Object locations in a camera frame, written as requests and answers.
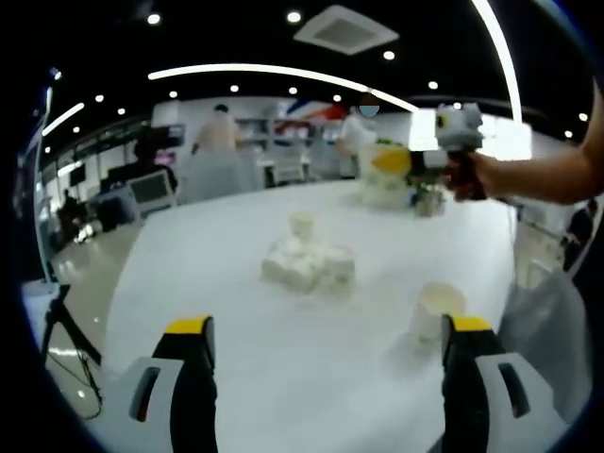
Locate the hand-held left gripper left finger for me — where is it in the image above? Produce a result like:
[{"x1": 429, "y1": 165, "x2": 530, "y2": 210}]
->
[{"x1": 104, "y1": 314, "x2": 219, "y2": 453}]

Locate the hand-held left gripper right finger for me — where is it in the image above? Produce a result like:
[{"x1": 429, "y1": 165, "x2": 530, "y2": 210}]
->
[{"x1": 440, "y1": 313, "x2": 570, "y2": 453}]

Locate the white paper cup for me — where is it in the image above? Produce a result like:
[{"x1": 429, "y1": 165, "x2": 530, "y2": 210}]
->
[
  {"x1": 358, "y1": 143, "x2": 412, "y2": 210},
  {"x1": 409, "y1": 281, "x2": 466, "y2": 344}
]

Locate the pile of white paper cups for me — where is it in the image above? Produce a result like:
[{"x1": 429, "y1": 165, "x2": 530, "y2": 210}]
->
[{"x1": 260, "y1": 210, "x2": 356, "y2": 296}]

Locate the person's right hand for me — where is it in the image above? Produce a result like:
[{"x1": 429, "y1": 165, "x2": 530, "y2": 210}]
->
[{"x1": 445, "y1": 153, "x2": 502, "y2": 202}]

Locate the potted green plant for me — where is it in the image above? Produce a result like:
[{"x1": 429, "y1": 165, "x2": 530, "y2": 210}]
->
[{"x1": 376, "y1": 135, "x2": 449, "y2": 209}]

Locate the clear plastic bag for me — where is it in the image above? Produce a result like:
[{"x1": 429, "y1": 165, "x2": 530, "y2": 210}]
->
[{"x1": 499, "y1": 271, "x2": 594, "y2": 424}]

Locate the long ceiling light strip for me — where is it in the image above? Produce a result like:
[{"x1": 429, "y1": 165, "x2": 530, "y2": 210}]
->
[{"x1": 471, "y1": 0, "x2": 523, "y2": 124}]

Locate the white office chair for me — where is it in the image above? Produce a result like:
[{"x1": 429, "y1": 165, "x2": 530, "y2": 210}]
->
[{"x1": 271, "y1": 155, "x2": 308, "y2": 185}]

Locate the black tripod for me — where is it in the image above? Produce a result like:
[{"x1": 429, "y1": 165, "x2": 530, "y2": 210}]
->
[{"x1": 41, "y1": 282, "x2": 104, "y2": 419}]

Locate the ceiling air conditioner unit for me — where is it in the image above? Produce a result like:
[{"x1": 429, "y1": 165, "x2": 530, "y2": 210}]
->
[{"x1": 293, "y1": 5, "x2": 400, "y2": 57}]

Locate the white table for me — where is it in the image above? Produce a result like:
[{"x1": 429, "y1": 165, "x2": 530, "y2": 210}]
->
[{"x1": 101, "y1": 181, "x2": 518, "y2": 453}]

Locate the curved ceiling light strip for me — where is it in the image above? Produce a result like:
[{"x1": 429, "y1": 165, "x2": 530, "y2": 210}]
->
[{"x1": 147, "y1": 63, "x2": 369, "y2": 93}]

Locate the group of round ceiling lights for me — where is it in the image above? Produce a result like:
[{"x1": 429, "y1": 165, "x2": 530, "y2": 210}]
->
[{"x1": 44, "y1": 11, "x2": 589, "y2": 157}]

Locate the grey office partition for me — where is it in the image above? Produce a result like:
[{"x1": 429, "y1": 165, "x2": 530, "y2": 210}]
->
[{"x1": 176, "y1": 151, "x2": 260, "y2": 204}]

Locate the white desktop monitor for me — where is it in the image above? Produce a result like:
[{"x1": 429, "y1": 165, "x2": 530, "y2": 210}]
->
[{"x1": 127, "y1": 169, "x2": 178, "y2": 216}]

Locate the dark red monitor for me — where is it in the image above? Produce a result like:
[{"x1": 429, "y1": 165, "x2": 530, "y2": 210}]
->
[{"x1": 153, "y1": 123, "x2": 185, "y2": 150}]

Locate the short ceiling light strip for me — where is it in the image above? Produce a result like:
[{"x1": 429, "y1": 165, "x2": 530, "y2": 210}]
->
[{"x1": 41, "y1": 102, "x2": 86, "y2": 138}]

